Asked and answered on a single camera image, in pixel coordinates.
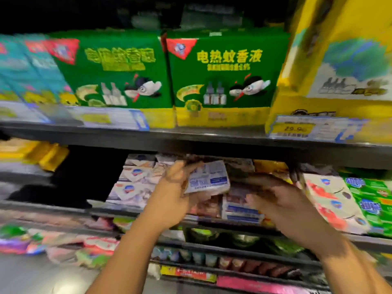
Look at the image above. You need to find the person's right hand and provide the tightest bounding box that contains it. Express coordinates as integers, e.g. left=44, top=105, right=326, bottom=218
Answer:
left=245, top=174, right=344, bottom=258

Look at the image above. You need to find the person's left hand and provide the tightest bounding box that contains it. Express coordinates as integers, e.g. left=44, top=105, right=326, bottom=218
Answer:
left=144, top=160, right=203, bottom=230

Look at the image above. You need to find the stack of white purple soap boxes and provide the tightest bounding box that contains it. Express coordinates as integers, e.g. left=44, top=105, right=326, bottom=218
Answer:
left=300, top=163, right=371, bottom=235

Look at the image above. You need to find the stack of pink soap boxes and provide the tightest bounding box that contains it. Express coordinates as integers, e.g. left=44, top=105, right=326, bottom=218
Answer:
left=187, top=157, right=255, bottom=219

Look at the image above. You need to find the stack of floral soap boxes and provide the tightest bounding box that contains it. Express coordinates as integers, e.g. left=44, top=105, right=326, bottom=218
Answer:
left=144, top=153, right=187, bottom=209

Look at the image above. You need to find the stack of white orange soap boxes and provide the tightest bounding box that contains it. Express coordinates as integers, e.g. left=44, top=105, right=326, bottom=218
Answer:
left=222, top=180, right=265, bottom=224

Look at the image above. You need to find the stack of yellow soap boxes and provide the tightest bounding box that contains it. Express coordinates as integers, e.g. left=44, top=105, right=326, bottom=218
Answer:
left=254, top=159, right=289, bottom=181

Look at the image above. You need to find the stack of green soap boxes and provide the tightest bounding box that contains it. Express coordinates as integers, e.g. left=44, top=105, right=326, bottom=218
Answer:
left=340, top=168, right=392, bottom=238

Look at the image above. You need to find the stack of yellow soap cartons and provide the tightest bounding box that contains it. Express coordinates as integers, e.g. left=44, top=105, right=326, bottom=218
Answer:
left=0, top=139, right=69, bottom=172

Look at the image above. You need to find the person's left forearm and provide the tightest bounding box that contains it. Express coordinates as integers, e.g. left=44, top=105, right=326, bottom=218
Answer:
left=86, top=217, right=178, bottom=294

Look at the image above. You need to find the person's right forearm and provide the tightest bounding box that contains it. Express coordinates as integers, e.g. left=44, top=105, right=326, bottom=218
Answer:
left=321, top=238, right=392, bottom=294

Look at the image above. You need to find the green white carton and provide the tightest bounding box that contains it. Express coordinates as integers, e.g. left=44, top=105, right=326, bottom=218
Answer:
left=113, top=216, right=136, bottom=232
left=160, top=228, right=186, bottom=241

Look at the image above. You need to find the row of blue white tubes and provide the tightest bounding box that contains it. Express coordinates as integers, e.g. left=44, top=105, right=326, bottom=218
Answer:
left=150, top=247, right=220, bottom=268

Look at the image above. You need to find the row of red tubes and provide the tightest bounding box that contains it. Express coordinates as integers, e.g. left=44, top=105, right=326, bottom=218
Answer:
left=219, top=257, right=295, bottom=278

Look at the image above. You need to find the yellow red flat pack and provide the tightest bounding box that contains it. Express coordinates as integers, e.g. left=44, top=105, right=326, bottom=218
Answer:
left=160, top=265, right=218, bottom=283

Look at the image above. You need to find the pink flat pack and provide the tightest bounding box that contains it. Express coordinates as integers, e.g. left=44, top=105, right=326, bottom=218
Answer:
left=216, top=275, right=332, bottom=294

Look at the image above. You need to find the red white packet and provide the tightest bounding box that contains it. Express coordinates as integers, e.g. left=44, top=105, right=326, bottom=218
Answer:
left=82, top=236, right=120, bottom=256

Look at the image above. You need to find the white blue price tag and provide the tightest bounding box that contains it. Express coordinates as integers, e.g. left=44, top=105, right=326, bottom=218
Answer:
left=0, top=101, right=50, bottom=124
left=64, top=107, right=149, bottom=131
left=268, top=116, right=367, bottom=143

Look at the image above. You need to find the row of pink orange packets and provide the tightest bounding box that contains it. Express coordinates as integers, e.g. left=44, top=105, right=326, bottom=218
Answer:
left=0, top=211, right=114, bottom=232

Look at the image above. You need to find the flat yellow box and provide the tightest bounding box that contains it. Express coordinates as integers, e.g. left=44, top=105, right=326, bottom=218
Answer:
left=265, top=89, right=392, bottom=145

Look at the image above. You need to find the pile of colourful packets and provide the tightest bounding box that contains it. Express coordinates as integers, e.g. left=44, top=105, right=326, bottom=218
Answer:
left=0, top=225, right=120, bottom=268

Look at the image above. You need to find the green box mosquito print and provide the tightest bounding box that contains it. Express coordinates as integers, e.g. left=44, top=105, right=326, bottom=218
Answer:
left=165, top=27, right=292, bottom=128
left=46, top=30, right=177, bottom=129

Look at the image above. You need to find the teal box yellow cartoon print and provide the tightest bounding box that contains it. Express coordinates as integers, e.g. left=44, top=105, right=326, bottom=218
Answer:
left=18, top=35, right=80, bottom=108

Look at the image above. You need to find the row of dark green packs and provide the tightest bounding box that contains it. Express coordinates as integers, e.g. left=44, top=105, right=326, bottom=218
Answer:
left=116, top=3, right=246, bottom=31

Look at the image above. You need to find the large yellow box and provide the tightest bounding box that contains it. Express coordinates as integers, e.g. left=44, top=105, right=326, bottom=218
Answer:
left=278, top=0, right=392, bottom=102

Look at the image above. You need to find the teal box pink flower print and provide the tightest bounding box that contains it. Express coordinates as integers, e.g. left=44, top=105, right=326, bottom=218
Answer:
left=0, top=36, right=44, bottom=105

